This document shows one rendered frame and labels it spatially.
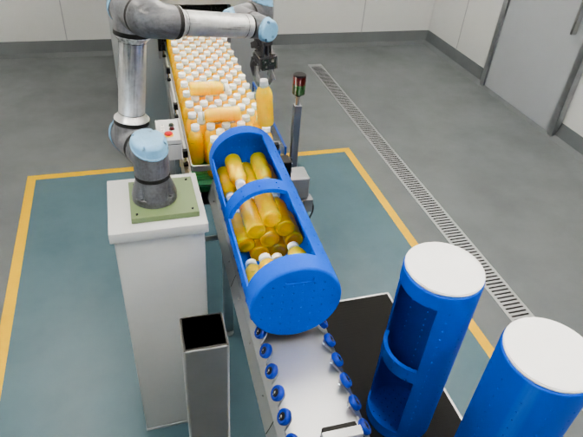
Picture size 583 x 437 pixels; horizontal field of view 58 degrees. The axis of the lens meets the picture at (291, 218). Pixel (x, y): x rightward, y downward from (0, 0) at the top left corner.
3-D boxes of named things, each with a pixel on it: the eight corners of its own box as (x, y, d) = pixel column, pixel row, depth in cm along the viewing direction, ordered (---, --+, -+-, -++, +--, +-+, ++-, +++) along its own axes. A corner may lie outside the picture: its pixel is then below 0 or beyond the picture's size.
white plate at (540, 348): (619, 394, 146) (618, 396, 147) (577, 318, 168) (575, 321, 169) (521, 389, 145) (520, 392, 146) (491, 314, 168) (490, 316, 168)
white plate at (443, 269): (431, 231, 200) (430, 233, 200) (389, 265, 183) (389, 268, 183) (500, 268, 185) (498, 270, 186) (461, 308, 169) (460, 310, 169)
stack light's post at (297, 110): (282, 269, 330) (294, 106, 263) (280, 264, 333) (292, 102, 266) (288, 268, 331) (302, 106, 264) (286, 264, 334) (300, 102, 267)
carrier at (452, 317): (389, 375, 254) (352, 412, 236) (429, 232, 201) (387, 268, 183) (441, 413, 239) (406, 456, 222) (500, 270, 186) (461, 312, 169)
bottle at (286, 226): (291, 218, 182) (278, 188, 196) (272, 227, 182) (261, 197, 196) (298, 231, 186) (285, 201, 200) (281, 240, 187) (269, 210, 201)
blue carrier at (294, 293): (248, 342, 163) (252, 274, 146) (208, 185, 229) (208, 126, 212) (335, 329, 170) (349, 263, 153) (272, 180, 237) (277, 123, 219)
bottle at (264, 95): (276, 127, 221) (274, 85, 209) (259, 129, 219) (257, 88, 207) (271, 119, 226) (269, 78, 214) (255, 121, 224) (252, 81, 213)
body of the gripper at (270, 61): (258, 73, 199) (258, 42, 191) (252, 62, 205) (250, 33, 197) (278, 69, 201) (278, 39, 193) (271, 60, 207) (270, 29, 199)
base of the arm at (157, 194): (134, 211, 175) (131, 186, 169) (129, 187, 187) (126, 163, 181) (180, 205, 180) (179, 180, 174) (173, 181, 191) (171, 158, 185)
